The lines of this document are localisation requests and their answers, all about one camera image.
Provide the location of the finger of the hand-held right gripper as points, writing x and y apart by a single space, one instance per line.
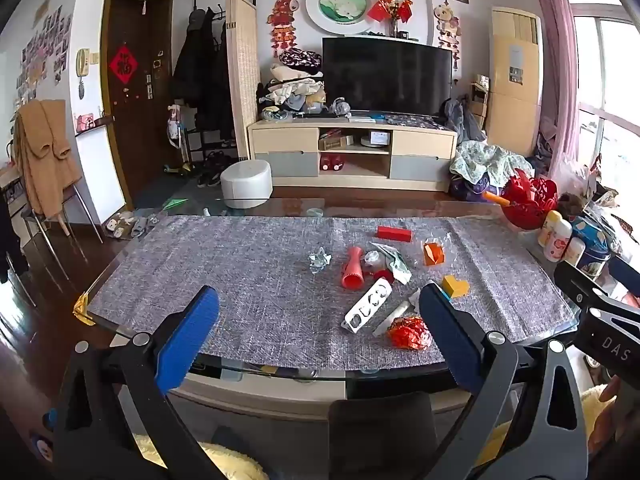
575 282
625 267

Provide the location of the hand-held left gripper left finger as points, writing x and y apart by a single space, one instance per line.
192 330

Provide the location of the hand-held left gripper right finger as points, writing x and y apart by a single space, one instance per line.
450 335

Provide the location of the silver green snack wrapper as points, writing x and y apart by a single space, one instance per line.
395 262

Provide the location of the clear blue wrapper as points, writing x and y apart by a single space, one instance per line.
319 261

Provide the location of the person's right hand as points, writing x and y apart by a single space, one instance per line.
612 420

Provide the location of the small white lotion bottle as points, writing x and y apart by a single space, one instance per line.
575 252

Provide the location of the blue round tin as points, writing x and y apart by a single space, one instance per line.
592 252

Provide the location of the red crumpled wrapper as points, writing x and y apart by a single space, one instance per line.
409 332

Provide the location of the white lotion bottle red print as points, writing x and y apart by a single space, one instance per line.
557 242

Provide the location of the yellow heart-shaped block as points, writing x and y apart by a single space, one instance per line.
455 287

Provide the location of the flat silver foil packet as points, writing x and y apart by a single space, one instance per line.
395 315

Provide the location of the grey woven table mat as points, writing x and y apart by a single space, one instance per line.
250 285

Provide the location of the white power strip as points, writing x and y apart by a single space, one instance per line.
367 307

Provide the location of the red bottle cap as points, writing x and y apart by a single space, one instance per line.
382 276

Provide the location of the red plastic basket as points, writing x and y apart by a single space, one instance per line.
530 200

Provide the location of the yellow table corner guard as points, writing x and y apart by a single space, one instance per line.
82 310

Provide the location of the red rectangular block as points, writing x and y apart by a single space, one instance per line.
395 234

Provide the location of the orange plastic toy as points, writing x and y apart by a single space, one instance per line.
495 199

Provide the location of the coral ribbed plastic tube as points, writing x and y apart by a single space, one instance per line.
352 270

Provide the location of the black chair back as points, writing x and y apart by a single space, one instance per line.
385 435

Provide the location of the group of slippers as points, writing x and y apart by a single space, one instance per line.
130 225

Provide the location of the green paper plane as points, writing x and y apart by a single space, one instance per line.
175 203

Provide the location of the yellow fluffy clothing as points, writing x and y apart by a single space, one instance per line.
225 462

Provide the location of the purple bag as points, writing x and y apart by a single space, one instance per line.
470 189

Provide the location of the green floral cloth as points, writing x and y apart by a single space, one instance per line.
490 162

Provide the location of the white round stool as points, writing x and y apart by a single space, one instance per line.
247 182

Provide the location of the pale blue dish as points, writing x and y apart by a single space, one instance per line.
316 212

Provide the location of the white board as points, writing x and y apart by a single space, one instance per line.
102 175

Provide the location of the black shoe rack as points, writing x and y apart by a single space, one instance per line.
210 150

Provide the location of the child's scooter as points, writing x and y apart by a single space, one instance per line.
176 135

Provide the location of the grey jacket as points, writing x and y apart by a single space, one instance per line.
462 120

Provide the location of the window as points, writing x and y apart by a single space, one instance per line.
607 60

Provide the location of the cardboard box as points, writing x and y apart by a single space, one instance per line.
479 97

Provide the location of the beige grey television cabinet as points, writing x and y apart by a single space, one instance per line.
285 142

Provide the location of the dark brown door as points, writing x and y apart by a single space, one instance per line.
135 125

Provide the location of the beige standing air conditioner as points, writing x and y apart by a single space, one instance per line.
515 75

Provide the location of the pink curtain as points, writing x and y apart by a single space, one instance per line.
552 60

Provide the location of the tan box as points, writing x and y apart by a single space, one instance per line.
336 141

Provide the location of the brown coat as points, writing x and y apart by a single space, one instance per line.
45 155

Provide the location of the beige folding screen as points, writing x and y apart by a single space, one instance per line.
242 75

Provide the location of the pile of clothes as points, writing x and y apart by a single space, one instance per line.
292 90

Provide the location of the black hanging coats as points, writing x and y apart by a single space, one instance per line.
200 70

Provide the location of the black flat television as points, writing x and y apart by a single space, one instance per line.
385 75

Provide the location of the red diamond door decoration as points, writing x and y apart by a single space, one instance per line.
123 60

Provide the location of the hanging doll ornament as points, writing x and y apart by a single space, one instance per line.
446 30

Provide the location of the red fish hanging ornament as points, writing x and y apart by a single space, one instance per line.
282 20

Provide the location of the metal frame chair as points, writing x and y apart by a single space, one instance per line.
75 220

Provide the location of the beige wall intercom phone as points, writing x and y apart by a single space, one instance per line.
82 62

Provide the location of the group of wall photos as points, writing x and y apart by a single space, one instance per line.
42 55

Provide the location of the round white wall art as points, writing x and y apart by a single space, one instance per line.
340 5

